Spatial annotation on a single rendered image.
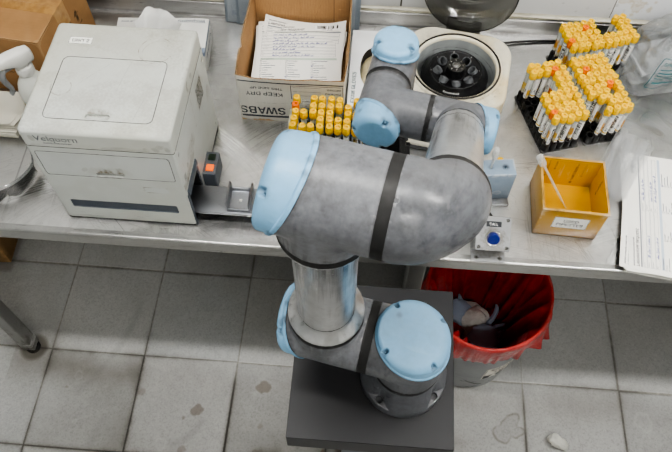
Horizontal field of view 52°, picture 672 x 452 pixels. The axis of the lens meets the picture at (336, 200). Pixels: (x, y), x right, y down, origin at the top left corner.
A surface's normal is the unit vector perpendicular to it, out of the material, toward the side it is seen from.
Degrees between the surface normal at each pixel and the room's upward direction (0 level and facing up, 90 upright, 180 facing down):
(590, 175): 90
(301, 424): 3
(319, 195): 35
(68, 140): 90
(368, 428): 3
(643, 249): 1
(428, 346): 9
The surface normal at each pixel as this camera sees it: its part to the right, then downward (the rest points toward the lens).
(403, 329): 0.13, -0.45
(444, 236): 0.47, 0.47
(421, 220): 0.22, 0.17
